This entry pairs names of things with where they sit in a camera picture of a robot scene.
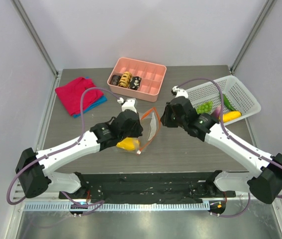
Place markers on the white plastic basket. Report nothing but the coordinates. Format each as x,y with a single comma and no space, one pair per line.
238,95

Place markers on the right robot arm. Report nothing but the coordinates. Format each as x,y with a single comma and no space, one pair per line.
263,178

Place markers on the purple fake eggplant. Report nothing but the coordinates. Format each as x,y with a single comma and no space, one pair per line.
217,112

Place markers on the yellow fake bell pepper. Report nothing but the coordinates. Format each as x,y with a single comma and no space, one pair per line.
129,144

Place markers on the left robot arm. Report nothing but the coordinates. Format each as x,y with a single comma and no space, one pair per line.
36,171

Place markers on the green fake grapes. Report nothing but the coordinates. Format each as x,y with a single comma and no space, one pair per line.
205,107

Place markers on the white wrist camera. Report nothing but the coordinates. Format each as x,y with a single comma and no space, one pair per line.
128,104
179,92

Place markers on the blue folded cloth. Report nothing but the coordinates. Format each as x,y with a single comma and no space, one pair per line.
91,100

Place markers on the yellow fake mango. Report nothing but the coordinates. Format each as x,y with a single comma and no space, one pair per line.
231,116

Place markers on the yellow striped fake donut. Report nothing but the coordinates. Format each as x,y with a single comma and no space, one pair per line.
125,80

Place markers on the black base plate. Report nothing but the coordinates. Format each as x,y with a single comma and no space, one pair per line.
150,188

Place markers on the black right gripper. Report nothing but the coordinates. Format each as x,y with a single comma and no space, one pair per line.
167,115

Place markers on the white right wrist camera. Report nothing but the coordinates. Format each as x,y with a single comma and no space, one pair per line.
179,92

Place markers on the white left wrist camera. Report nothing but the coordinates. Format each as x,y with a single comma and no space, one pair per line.
128,104

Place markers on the pink compartment tray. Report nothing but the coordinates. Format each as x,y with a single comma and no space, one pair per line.
152,75

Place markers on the black sprinkled fake pastry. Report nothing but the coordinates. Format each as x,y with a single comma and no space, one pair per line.
135,83

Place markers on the pink folded cloth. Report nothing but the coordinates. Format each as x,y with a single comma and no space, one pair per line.
70,96

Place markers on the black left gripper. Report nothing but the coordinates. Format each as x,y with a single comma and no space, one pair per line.
139,129

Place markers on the clear zip top bag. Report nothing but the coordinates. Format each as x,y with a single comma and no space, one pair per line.
151,126

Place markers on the dark chocolate fake donut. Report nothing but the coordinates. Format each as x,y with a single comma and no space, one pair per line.
115,80

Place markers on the green fake chili pepper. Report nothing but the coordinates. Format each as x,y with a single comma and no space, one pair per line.
227,103

